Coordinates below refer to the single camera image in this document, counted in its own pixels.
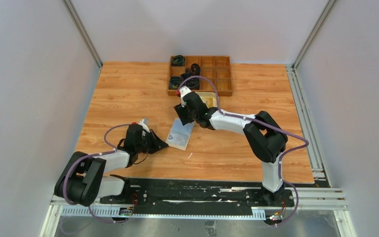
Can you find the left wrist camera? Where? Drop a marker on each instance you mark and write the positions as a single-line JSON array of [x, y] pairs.
[[144, 124]]

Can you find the pale blue VIP card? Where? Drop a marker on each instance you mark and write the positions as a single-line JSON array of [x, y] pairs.
[[178, 139]]

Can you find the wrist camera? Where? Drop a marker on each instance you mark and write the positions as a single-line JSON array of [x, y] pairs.
[[183, 91], [144, 124]]

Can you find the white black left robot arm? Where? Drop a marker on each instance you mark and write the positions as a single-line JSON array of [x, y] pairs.
[[84, 178]]

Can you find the wooden compartment box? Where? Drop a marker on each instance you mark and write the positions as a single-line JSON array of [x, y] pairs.
[[215, 74]]

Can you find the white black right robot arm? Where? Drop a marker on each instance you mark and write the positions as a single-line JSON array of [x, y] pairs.
[[260, 130]]

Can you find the rolled black belt middle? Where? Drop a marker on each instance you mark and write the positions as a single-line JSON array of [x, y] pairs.
[[195, 69]]

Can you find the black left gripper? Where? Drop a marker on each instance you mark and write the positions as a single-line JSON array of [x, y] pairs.
[[157, 143]]

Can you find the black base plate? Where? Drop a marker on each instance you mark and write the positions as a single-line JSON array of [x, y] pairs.
[[196, 198]]

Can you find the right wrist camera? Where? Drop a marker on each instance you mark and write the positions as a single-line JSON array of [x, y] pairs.
[[183, 91]]

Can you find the rolled black belt top left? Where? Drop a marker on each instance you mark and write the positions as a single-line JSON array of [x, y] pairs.
[[178, 61]]

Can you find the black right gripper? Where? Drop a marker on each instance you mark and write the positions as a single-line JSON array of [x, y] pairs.
[[181, 111]]

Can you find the beige oval tray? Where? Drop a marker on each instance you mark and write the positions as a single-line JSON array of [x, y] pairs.
[[205, 94]]

